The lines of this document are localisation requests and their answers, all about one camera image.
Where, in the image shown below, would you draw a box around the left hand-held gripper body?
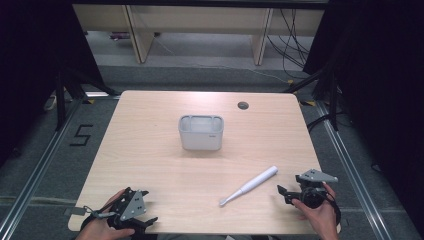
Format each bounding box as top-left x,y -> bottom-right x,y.
107,187 -> 150,232

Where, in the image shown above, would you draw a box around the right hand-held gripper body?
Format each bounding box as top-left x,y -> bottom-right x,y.
294,168 -> 339,210

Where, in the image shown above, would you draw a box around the white electric toothbrush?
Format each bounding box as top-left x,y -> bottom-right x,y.
218,165 -> 280,207

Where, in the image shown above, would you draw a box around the white plastic holder box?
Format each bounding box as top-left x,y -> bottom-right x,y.
177,114 -> 225,152

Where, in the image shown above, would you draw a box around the person's right hand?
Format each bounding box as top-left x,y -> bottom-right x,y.
291,181 -> 340,240

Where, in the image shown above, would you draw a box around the person's left hand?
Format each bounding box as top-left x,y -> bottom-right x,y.
75,189 -> 136,240

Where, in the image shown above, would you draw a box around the black metal stand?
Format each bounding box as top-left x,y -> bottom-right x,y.
53,59 -> 121,132
282,63 -> 342,132

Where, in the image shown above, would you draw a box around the dark curtain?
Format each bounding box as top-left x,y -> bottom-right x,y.
302,0 -> 424,234
0,0 -> 105,168

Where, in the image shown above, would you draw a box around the beige wooden desk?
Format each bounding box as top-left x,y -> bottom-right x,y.
72,3 -> 326,67

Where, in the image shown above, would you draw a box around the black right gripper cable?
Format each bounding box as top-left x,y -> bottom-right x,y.
325,191 -> 342,234

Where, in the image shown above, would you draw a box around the metal floor rail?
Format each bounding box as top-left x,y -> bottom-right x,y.
0,98 -> 86,240
314,99 -> 394,240

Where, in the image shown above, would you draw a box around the left gripper cable with tag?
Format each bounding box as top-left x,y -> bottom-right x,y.
63,205 -> 118,222

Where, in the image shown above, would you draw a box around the black hanging cables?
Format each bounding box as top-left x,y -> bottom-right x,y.
265,7 -> 312,80

